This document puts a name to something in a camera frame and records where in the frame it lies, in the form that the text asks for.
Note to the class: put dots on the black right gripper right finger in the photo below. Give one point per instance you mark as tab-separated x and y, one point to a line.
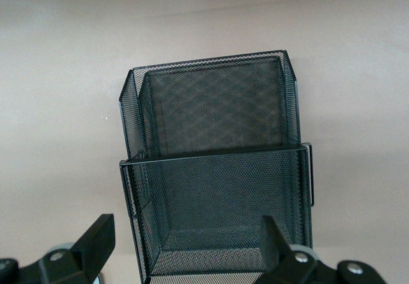
271	245

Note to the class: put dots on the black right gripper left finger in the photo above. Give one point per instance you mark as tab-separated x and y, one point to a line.
96	239

